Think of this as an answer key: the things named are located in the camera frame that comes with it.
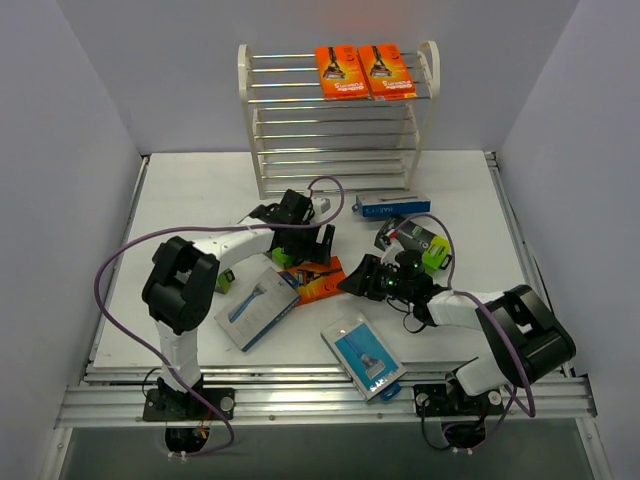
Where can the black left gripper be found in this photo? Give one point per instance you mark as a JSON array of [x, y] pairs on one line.
[[304, 245]]

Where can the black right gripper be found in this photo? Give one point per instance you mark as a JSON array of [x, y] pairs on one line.
[[373, 279]]

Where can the small orange Gillette razor box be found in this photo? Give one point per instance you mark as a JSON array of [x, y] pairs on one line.
[[314, 282]]

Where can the grey Harry's box blue razor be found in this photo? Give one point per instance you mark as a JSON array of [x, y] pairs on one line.
[[253, 311]]

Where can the orange Gillette Fusion5 razor box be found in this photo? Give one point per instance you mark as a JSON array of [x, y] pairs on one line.
[[386, 72]]

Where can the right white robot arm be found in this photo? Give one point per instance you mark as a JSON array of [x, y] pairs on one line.
[[525, 338]]

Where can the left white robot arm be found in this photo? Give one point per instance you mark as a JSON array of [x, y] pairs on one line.
[[180, 289]]

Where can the white chrome-bar shelf rack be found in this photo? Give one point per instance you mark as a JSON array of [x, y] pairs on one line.
[[312, 114]]

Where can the black green Gillette Labs carton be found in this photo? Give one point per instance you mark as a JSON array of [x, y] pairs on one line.
[[224, 281]]

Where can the Harry's blade cartridge pack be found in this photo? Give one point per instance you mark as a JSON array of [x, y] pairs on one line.
[[363, 355]]

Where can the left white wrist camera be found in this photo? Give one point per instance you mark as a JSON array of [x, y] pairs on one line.
[[319, 206]]

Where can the aluminium rail base frame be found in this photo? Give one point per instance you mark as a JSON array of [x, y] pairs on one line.
[[291, 377]]

